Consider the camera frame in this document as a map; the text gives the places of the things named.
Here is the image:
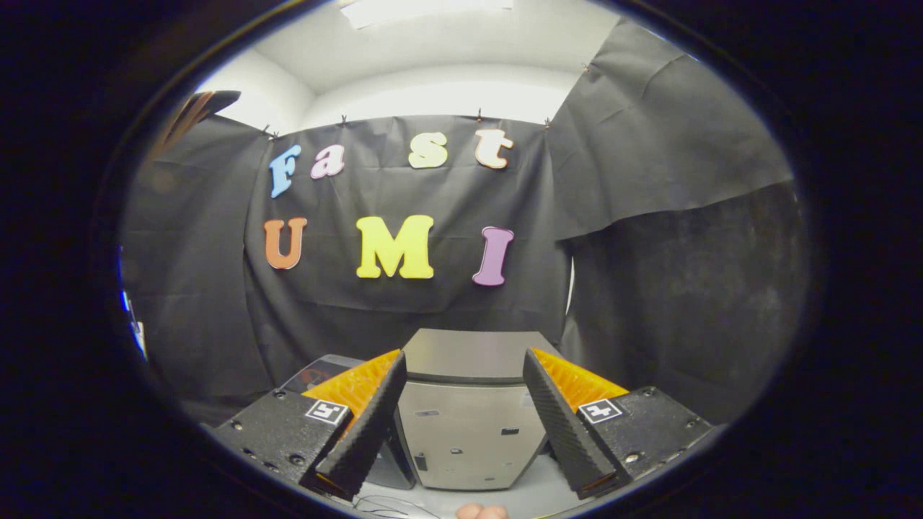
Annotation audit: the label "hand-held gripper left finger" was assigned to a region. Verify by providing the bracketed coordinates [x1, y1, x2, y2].
[213, 349, 408, 501]

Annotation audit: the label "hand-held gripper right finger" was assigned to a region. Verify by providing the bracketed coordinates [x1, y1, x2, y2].
[522, 347, 725, 501]

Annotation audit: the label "dark grey washing machine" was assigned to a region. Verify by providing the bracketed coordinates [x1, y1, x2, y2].
[361, 414, 418, 491]

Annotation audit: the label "grey metal cabinet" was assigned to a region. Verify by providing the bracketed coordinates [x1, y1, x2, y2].
[395, 329, 570, 492]

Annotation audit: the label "black backdrop cloth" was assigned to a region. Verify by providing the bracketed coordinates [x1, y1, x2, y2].
[119, 18, 807, 426]

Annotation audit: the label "blue and white clutter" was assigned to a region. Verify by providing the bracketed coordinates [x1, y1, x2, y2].
[119, 245, 149, 361]

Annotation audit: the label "brown wooden board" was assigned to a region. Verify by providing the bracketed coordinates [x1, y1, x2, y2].
[155, 90, 242, 156]

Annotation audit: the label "ceiling light panel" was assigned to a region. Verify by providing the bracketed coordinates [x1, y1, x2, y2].
[339, 0, 514, 30]

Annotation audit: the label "thin black cables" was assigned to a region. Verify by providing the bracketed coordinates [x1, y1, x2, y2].
[353, 494, 441, 519]

